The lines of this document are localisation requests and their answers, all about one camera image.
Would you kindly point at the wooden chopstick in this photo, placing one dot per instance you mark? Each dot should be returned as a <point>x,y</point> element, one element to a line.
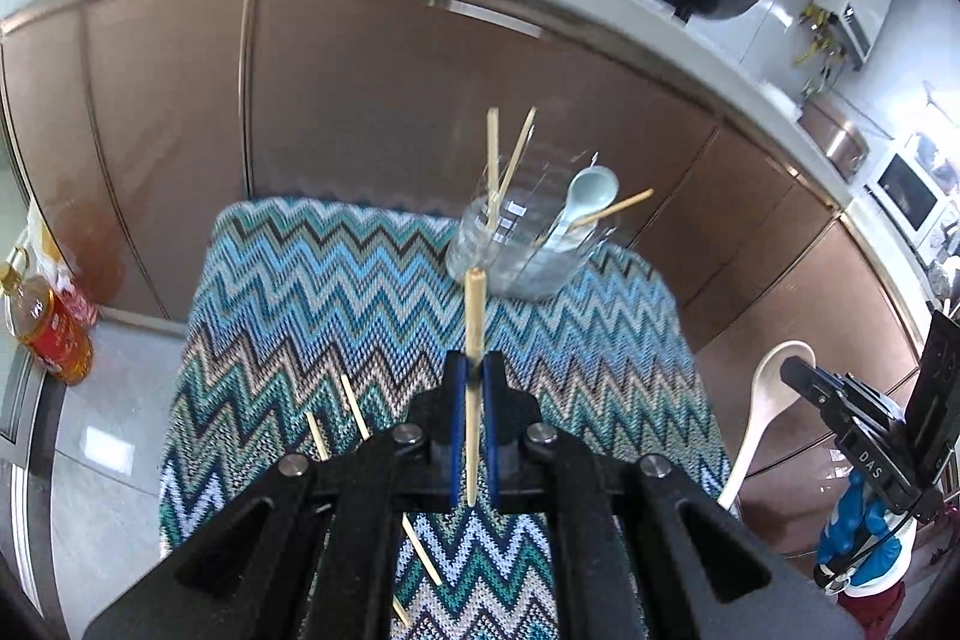
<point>317,437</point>
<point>493,160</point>
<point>354,406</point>
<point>519,145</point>
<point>626,203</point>
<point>474,325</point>

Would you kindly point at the amber cooking oil bottle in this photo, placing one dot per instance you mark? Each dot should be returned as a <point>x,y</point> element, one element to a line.
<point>52,332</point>

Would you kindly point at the white microwave oven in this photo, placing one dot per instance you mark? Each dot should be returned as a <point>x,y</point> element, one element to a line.
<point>904,190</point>

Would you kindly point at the red plastic packet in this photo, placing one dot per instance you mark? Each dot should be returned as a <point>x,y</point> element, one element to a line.
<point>79,310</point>

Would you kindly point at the person's right hand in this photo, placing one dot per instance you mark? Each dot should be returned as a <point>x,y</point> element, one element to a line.
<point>851,524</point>

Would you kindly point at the zigzag patterned cloth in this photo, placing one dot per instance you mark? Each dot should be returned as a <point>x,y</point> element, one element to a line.
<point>300,295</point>

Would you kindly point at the cream spoon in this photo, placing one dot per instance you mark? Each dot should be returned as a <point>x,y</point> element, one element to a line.
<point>765,415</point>

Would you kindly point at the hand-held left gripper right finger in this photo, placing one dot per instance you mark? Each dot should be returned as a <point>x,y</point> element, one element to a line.
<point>492,400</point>

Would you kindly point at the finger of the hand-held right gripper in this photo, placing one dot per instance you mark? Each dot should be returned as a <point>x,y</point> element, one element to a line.
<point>814,379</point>

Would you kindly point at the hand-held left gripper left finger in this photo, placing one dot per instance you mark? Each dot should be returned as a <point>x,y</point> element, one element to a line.
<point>454,400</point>

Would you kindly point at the light blue spoon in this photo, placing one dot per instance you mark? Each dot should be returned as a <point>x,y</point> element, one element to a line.
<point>592,190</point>

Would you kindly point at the white bowl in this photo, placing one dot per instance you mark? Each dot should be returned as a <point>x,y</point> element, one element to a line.
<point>780,102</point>

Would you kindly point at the copper lower kitchen cabinets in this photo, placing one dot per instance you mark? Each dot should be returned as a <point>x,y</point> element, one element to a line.
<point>375,85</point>

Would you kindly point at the water heater pipes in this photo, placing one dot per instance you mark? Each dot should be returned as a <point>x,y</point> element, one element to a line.
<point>821,44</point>

